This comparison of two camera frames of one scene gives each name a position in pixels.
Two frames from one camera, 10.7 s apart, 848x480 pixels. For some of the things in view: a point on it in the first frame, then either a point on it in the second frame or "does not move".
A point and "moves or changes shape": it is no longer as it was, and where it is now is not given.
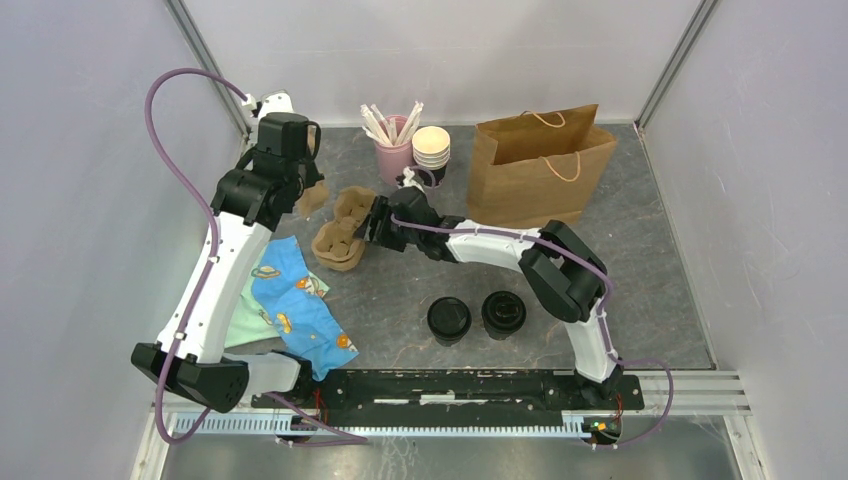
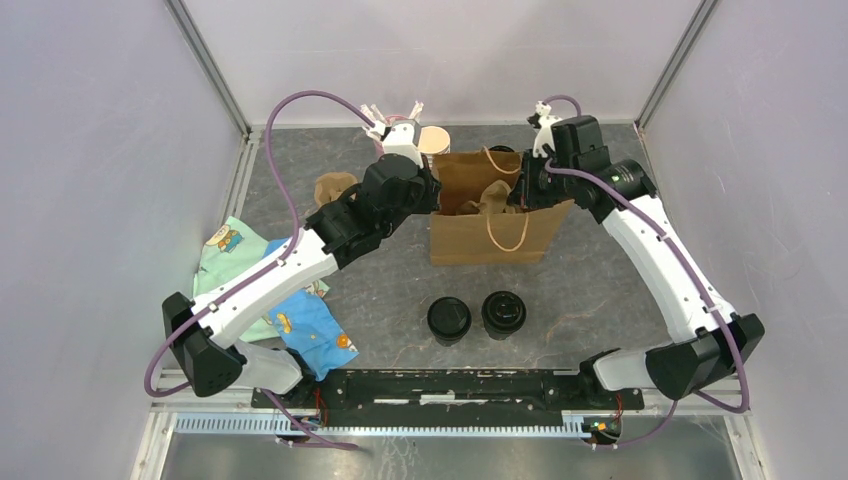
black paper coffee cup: (503, 313) does not move
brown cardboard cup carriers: (338, 246) moves or changes shape
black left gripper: (313, 174) → (432, 189)
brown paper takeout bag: (535, 170) moves or changes shape
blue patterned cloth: (306, 322) does not move
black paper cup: (449, 319) does not move
